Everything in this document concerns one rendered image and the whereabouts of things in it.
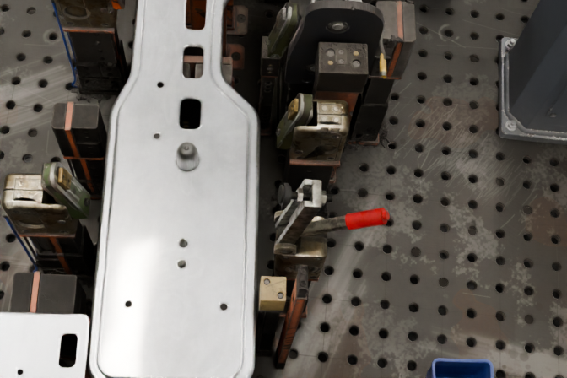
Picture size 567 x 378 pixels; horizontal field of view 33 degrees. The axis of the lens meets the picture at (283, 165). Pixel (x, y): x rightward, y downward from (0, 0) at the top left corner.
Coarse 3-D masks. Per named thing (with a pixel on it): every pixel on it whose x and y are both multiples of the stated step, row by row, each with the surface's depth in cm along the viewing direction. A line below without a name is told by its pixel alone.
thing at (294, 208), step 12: (312, 180) 115; (288, 192) 114; (300, 192) 115; (312, 192) 115; (324, 192) 116; (288, 204) 123; (300, 204) 120; (312, 204) 114; (324, 204) 116; (288, 216) 125; (300, 216) 117; (312, 216) 117; (276, 228) 130; (288, 228) 122; (300, 228) 121; (288, 240) 126
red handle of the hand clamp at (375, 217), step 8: (376, 208) 122; (384, 208) 122; (344, 216) 124; (352, 216) 123; (360, 216) 122; (368, 216) 122; (376, 216) 121; (384, 216) 121; (312, 224) 126; (320, 224) 125; (328, 224) 125; (336, 224) 124; (344, 224) 124; (352, 224) 123; (360, 224) 122; (368, 224) 122; (376, 224) 122; (280, 232) 128; (304, 232) 126; (312, 232) 126; (320, 232) 126
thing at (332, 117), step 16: (320, 112) 135; (336, 112) 135; (304, 128) 134; (320, 128) 134; (336, 128) 134; (304, 144) 138; (320, 144) 138; (336, 144) 138; (288, 160) 149; (304, 160) 144; (320, 160) 145; (336, 160) 144; (288, 176) 151; (304, 176) 151; (320, 176) 151
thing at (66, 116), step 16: (64, 112) 141; (80, 112) 141; (96, 112) 141; (64, 128) 140; (80, 128) 140; (96, 128) 141; (64, 144) 145; (80, 144) 145; (96, 144) 145; (80, 160) 152; (96, 160) 152; (80, 176) 159; (96, 176) 159; (96, 192) 164
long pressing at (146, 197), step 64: (128, 128) 140; (256, 128) 141; (128, 192) 136; (192, 192) 136; (256, 192) 137; (128, 256) 132; (192, 256) 133; (256, 256) 133; (128, 320) 129; (192, 320) 129
